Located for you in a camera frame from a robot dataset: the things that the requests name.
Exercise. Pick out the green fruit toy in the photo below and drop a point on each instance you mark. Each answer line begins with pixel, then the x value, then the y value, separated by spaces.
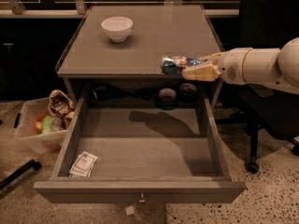
pixel 45 124

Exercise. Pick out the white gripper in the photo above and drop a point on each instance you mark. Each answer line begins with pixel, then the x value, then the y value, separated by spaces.
pixel 231 66

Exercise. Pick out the stack of white cards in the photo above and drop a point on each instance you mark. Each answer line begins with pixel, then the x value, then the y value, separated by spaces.
pixel 83 165

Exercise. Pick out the crushed redbull can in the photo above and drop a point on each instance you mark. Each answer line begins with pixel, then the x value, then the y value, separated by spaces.
pixel 174 65

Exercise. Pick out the black office chair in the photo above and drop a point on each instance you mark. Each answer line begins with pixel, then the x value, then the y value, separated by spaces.
pixel 265 24

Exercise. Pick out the dark tape roll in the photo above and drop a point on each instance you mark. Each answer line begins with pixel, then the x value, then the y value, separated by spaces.
pixel 166 99
pixel 187 92

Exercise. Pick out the grey drawer cabinet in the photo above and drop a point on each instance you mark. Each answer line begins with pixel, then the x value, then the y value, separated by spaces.
pixel 135 63

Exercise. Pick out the dark tape roll back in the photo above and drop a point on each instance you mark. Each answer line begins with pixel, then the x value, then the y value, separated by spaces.
pixel 187 92

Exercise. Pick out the dark tape roll front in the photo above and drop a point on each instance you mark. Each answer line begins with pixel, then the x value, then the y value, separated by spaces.
pixel 166 99

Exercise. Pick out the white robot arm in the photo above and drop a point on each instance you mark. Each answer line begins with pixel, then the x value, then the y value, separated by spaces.
pixel 276 69

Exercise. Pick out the white ceramic bowl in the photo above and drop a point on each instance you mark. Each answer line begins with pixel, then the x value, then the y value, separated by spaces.
pixel 117 29

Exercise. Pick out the black tripod leg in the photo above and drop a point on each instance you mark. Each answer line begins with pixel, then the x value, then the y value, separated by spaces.
pixel 36 165

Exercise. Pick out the orange fruit toy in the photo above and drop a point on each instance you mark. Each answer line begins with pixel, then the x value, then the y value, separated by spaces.
pixel 38 121

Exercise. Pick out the clear plastic storage bin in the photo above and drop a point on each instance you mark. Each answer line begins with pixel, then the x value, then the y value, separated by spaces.
pixel 27 132

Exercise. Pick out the drawer key with tag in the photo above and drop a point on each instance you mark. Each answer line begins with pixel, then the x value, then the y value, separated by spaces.
pixel 130 210

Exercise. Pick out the open grey top drawer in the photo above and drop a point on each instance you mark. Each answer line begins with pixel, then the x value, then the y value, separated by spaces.
pixel 170 156

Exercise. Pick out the patterned snack bag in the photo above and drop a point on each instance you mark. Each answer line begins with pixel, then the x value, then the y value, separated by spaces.
pixel 60 105

